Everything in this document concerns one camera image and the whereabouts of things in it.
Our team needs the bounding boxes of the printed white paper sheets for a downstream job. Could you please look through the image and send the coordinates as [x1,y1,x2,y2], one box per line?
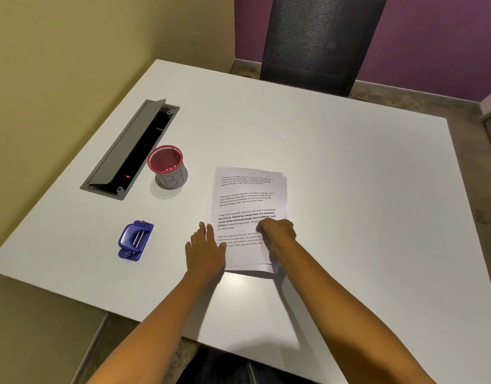
[205,166,289,275]

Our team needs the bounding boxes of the person's left hand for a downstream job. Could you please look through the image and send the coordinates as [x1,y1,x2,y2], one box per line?
[185,221,229,277]

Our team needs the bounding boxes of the person's dark trousers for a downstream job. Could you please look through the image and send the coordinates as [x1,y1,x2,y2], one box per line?
[184,343,315,384]

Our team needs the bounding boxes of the blue hole punch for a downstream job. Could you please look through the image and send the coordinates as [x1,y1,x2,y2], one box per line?
[118,220,155,261]

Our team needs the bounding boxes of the person's right forearm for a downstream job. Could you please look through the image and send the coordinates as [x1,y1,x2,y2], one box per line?
[269,238,436,384]

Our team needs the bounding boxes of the grey cable box lid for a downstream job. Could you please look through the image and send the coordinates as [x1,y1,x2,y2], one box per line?
[87,99,167,187]

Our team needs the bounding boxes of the grey recessed table socket box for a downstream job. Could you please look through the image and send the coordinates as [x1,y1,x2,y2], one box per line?
[79,100,181,201]

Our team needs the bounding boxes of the person's left forearm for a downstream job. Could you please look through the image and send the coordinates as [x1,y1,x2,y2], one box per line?
[85,270,227,384]

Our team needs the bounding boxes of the person's right hand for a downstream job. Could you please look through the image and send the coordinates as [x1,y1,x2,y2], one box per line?
[255,218,297,257]

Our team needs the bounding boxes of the black mesh office chair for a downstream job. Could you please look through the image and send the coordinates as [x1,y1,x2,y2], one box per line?
[260,0,389,97]

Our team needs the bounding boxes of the red mesh pen cup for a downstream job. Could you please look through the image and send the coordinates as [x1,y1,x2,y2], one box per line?
[147,145,189,190]

